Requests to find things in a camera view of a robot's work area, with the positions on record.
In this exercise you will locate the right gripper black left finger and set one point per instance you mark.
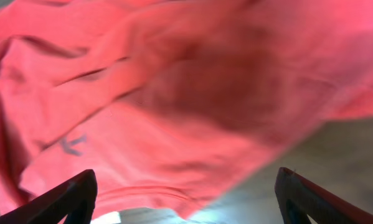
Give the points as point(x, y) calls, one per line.
point(71, 202)

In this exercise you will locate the red t-shirt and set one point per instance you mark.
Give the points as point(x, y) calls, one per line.
point(171, 103)

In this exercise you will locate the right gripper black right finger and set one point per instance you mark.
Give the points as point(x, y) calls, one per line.
point(302, 201)

